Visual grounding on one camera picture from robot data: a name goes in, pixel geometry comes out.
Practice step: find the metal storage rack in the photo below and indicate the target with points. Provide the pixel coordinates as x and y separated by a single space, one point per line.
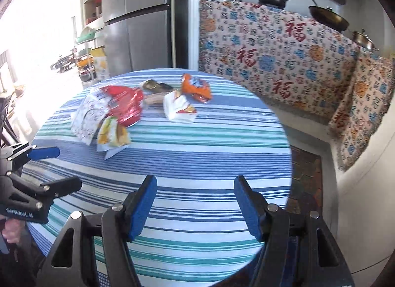
89 55

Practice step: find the brown packet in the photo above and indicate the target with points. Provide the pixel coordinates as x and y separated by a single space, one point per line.
154 98

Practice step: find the dark green packet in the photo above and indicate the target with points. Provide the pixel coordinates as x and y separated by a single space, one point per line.
156 86

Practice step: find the yellow snack packet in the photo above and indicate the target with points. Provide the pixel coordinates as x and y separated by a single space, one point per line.
112 134

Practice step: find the red plastic bag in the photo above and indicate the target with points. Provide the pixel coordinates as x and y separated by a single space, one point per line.
126 104

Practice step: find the person's left hand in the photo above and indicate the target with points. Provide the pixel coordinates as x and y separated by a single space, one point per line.
10 232

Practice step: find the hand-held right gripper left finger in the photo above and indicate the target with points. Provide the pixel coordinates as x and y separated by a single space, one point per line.
142 209

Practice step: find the small printed cloth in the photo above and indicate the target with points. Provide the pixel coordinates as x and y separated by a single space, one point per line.
361 104

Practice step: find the yellow box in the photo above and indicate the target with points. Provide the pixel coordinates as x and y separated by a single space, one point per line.
99 63

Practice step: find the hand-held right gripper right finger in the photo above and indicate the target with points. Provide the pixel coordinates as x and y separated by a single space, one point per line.
247 209

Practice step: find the grey refrigerator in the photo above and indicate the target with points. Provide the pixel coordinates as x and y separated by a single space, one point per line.
139 18

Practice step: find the green plastic basin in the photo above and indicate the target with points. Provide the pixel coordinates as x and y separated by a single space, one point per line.
87 33

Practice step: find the steel pot with lid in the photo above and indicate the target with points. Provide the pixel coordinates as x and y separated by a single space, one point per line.
365 40

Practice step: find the orange snack packet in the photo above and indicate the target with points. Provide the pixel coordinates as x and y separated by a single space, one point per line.
196 88

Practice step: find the white and orange packet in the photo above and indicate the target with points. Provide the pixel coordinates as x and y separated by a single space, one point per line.
179 108

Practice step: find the large printed cloth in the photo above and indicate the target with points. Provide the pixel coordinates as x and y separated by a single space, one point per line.
271 58

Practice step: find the blue striped tablecloth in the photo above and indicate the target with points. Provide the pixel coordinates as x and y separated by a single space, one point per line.
200 151

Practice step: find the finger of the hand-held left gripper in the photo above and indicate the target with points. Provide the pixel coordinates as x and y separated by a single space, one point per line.
66 185
46 153

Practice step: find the patterned hexagon rug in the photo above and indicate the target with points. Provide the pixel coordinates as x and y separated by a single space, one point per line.
305 179

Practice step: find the white patterned plastic bag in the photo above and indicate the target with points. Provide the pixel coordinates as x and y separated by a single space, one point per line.
85 117

